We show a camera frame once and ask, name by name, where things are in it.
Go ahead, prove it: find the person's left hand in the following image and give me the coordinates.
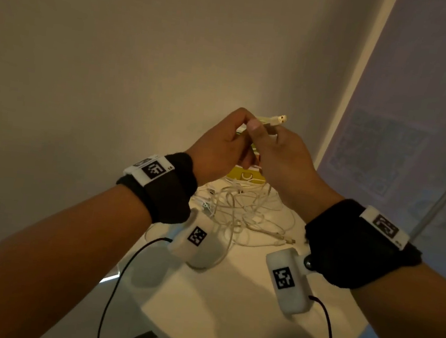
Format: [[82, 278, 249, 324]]
[[182, 102, 263, 193]]

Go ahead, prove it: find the person's right hand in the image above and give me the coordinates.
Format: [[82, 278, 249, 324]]
[[237, 117, 353, 228]]

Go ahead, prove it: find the white usb cable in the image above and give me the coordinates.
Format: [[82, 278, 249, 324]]
[[235, 110, 288, 141]]

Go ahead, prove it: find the person's right forearm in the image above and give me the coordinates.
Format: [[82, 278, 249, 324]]
[[345, 254, 446, 338]]

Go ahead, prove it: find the person's left forearm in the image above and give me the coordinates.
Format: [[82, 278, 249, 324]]
[[0, 171, 157, 338]]

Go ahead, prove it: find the yellow packet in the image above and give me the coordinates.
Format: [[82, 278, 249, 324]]
[[226, 165, 268, 185]]

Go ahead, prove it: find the white left wrist marker tag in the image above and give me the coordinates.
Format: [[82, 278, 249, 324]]
[[121, 151, 176, 190]]

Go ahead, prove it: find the white wrist marker tag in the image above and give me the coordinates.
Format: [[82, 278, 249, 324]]
[[356, 204, 414, 252], [121, 151, 176, 190]]

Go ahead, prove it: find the white right wrist marker tag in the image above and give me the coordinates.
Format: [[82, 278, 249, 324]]
[[356, 204, 414, 252]]

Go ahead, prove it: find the tangle of white cables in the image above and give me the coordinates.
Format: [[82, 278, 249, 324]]
[[187, 173, 304, 254]]

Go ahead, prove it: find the black left wrist strap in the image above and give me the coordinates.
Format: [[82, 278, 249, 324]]
[[112, 145, 202, 228]]

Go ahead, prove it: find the black wrist strap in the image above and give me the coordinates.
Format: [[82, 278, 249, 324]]
[[112, 145, 202, 228], [299, 194, 429, 297]]

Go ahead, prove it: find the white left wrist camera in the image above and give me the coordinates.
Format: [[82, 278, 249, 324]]
[[163, 205, 231, 273]]

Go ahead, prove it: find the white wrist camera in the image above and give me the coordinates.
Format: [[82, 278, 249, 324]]
[[163, 205, 231, 273], [259, 244, 321, 318]]

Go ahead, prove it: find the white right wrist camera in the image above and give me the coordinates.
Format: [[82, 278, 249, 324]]
[[259, 244, 321, 318]]

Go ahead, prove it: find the black right wrist strap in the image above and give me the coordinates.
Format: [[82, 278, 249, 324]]
[[299, 194, 429, 297]]

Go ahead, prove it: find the black left camera cable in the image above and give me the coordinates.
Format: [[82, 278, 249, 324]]
[[97, 231, 174, 338]]

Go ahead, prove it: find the black camera cable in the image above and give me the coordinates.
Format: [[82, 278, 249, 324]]
[[97, 231, 174, 338], [304, 295, 342, 338]]

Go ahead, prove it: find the black right camera cable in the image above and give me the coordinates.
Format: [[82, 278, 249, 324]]
[[304, 295, 342, 338]]

